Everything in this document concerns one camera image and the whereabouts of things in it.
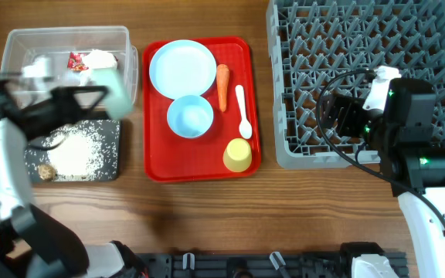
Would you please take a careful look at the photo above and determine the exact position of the white tissue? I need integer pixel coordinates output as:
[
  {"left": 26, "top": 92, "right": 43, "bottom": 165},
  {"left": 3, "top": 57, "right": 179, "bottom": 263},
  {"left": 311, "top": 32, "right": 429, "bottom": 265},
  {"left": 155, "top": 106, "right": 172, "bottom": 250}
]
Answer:
[{"left": 80, "top": 49, "right": 117, "bottom": 86}]

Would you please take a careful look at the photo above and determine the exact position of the clear plastic bin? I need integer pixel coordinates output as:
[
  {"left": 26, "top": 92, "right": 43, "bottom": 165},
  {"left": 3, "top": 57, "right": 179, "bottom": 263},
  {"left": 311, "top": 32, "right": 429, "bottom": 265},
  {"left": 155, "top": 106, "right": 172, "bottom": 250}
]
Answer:
[{"left": 0, "top": 25, "right": 139, "bottom": 104}]

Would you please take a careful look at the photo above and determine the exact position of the green bowl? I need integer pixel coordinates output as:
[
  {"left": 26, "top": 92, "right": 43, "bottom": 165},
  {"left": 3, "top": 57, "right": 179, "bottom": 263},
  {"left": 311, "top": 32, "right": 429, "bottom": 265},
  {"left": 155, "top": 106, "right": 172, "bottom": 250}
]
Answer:
[{"left": 90, "top": 68, "right": 134, "bottom": 120}]

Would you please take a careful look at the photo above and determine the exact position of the small light blue bowl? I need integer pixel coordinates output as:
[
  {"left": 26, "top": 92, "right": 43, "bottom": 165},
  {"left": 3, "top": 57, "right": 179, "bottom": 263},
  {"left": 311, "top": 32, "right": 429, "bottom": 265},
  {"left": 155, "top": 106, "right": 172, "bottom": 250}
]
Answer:
[{"left": 167, "top": 95, "right": 214, "bottom": 139}]

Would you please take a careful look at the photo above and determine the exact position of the red snack wrapper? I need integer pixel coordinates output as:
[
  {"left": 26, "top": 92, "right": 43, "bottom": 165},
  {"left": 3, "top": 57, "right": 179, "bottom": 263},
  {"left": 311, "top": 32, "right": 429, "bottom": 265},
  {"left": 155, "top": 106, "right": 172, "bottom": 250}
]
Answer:
[{"left": 67, "top": 52, "right": 88, "bottom": 72}]

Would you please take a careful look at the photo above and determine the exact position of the brown food scrap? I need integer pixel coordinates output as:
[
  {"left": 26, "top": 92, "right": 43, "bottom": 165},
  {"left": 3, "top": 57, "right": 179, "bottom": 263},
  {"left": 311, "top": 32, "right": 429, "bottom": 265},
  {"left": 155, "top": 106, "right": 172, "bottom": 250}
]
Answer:
[{"left": 37, "top": 164, "right": 56, "bottom": 181}]

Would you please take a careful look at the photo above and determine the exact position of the orange carrot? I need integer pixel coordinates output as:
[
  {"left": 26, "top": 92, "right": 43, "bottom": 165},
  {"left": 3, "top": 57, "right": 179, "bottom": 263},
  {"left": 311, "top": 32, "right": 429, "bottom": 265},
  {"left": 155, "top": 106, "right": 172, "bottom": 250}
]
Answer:
[{"left": 216, "top": 64, "right": 230, "bottom": 112}]

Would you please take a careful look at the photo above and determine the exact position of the white rice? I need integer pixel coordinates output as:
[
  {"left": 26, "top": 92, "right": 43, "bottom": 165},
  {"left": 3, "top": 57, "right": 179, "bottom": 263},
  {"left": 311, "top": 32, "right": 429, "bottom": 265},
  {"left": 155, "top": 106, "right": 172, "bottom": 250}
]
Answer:
[{"left": 27, "top": 119, "right": 120, "bottom": 181}]

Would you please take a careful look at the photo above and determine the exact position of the black waste tray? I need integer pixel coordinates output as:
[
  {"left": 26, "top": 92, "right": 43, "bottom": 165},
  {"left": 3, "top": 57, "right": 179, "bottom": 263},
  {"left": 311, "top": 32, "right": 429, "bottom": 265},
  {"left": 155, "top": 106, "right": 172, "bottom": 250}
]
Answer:
[{"left": 23, "top": 111, "right": 122, "bottom": 184}]

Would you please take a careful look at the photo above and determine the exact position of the yellow cup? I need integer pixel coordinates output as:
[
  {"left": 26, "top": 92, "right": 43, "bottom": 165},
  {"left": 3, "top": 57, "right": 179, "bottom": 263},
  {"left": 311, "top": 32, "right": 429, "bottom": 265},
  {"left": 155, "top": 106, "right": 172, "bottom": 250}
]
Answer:
[{"left": 223, "top": 138, "right": 252, "bottom": 172}]

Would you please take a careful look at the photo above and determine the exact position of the grey dishwasher rack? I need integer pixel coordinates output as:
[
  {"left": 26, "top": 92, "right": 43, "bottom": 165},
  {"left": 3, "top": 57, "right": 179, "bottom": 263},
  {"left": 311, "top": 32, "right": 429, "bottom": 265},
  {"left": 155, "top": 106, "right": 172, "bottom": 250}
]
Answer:
[{"left": 266, "top": 0, "right": 445, "bottom": 169}]

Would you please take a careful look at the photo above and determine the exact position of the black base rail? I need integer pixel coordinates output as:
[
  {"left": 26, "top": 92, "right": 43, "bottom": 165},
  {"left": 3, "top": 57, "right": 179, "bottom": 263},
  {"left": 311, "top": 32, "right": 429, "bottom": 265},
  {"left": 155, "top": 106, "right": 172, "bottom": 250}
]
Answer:
[{"left": 121, "top": 251, "right": 409, "bottom": 278}]

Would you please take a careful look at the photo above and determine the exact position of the white plastic spoon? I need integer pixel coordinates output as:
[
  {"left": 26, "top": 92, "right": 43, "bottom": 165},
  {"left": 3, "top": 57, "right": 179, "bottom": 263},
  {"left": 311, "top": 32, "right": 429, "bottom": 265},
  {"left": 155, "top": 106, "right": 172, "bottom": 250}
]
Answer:
[{"left": 235, "top": 85, "right": 253, "bottom": 139}]

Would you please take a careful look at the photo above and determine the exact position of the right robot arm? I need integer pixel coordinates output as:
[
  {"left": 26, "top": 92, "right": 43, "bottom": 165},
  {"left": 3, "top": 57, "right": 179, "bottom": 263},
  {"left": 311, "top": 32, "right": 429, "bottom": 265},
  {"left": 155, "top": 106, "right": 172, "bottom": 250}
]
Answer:
[{"left": 315, "top": 74, "right": 445, "bottom": 277}]

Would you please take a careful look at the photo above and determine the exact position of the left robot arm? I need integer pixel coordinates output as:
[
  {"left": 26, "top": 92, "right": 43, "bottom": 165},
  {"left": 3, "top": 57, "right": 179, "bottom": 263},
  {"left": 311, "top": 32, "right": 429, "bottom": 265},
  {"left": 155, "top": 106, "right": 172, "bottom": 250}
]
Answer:
[{"left": 0, "top": 69, "right": 149, "bottom": 277}]

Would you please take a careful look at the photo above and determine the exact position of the large light blue plate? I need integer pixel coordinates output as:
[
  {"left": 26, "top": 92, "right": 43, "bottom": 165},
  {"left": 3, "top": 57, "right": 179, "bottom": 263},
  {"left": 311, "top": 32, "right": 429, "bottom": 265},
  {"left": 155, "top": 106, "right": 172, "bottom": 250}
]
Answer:
[{"left": 148, "top": 39, "right": 216, "bottom": 100}]

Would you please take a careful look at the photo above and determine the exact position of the red serving tray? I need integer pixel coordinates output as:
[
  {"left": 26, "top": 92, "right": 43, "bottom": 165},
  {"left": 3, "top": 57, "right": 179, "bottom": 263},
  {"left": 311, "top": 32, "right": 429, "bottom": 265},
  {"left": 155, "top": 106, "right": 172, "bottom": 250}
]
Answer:
[{"left": 142, "top": 36, "right": 261, "bottom": 182}]

